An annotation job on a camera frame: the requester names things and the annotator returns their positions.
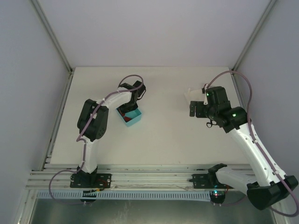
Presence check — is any aluminium table edge rail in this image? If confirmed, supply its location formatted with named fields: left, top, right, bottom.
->
left=42, top=71, right=74, bottom=168
left=229, top=70, right=253, bottom=126

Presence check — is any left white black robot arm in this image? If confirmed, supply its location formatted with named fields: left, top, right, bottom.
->
left=70, top=81, right=146, bottom=189

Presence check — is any white peg stand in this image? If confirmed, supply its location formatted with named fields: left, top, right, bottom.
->
left=184, top=88, right=205, bottom=104

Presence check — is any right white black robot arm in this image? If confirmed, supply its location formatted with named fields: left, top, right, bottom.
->
left=185, top=86, right=299, bottom=210

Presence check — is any white slotted cable duct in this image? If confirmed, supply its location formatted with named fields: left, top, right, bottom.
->
left=36, top=190, right=210, bottom=202

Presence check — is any left aluminium table edge rail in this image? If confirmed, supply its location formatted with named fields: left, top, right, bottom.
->
left=42, top=71, right=74, bottom=168

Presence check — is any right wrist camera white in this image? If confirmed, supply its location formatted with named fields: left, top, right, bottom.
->
left=202, top=84, right=208, bottom=105

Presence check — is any black mounting plate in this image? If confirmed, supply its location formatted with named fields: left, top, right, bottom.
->
left=70, top=173, right=112, bottom=189
left=189, top=173, right=232, bottom=189

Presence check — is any aluminium frame post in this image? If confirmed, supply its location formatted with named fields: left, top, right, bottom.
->
left=232, top=0, right=278, bottom=70
left=30, top=0, right=73, bottom=74

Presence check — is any red spring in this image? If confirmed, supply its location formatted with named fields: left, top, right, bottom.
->
left=123, top=116, right=132, bottom=122

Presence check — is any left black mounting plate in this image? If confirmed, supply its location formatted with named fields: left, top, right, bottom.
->
left=70, top=173, right=112, bottom=189

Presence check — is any right aluminium table edge rail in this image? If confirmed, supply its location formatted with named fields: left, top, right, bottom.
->
left=229, top=70, right=253, bottom=126

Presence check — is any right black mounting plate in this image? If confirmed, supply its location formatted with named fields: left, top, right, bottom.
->
left=189, top=173, right=232, bottom=189

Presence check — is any teal plastic bin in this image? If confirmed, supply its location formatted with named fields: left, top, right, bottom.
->
left=117, top=108, right=142, bottom=127

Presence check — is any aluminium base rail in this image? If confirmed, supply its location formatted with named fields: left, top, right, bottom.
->
left=25, top=163, right=212, bottom=191

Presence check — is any right aluminium frame post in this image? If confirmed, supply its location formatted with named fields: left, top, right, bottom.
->
left=232, top=0, right=278, bottom=70

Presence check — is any left aluminium frame post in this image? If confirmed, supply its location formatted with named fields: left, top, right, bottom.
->
left=30, top=0, right=73, bottom=74

